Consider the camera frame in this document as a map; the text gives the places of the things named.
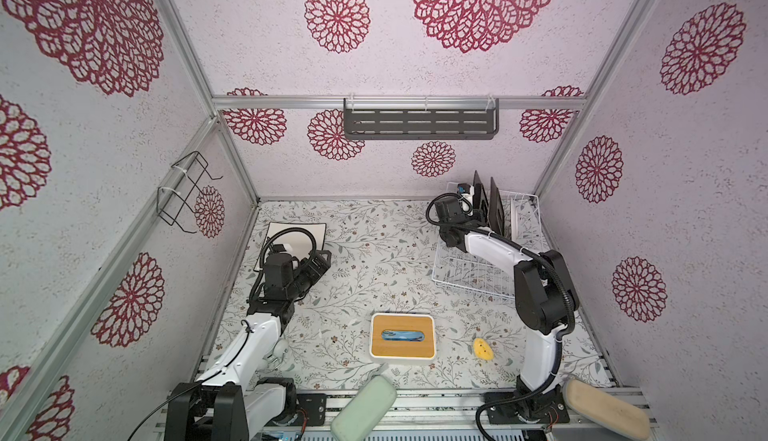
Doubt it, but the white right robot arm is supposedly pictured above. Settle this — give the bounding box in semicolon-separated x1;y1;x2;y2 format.
425;193;578;405

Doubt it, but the white alarm clock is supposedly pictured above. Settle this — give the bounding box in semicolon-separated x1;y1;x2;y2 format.
266;339;290;370

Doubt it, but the white wooden tissue box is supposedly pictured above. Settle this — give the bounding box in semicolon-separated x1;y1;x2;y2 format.
369;312;437;364

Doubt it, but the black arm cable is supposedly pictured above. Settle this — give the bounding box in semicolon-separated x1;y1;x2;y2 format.
424;191;578;441
248;226;318;304

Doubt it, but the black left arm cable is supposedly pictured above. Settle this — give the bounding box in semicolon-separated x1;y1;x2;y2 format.
248;226;318;304

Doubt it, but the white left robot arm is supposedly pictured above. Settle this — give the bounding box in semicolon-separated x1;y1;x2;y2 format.
163;249;332;440

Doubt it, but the small white round plate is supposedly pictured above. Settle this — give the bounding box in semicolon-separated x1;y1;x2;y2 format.
508;200;519;241

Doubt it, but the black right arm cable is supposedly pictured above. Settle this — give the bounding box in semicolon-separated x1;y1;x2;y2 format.
424;191;578;441

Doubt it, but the white square plate black rim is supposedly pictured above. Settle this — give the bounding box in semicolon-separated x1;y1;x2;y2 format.
253;222;328;273

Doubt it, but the white wire dish rack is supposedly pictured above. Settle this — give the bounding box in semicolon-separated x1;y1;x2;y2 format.
431;181;546;299

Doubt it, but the black wire wall basket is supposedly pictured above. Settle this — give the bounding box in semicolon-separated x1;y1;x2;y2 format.
155;151;226;239

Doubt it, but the beige padded cushion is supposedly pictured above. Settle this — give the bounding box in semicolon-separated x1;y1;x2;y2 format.
562;379;651;440

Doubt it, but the grey wall shelf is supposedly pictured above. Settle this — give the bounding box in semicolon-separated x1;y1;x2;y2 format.
342;98;499;141

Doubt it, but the yellow sponge piece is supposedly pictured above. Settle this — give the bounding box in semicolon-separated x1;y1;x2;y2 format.
472;338;495;361

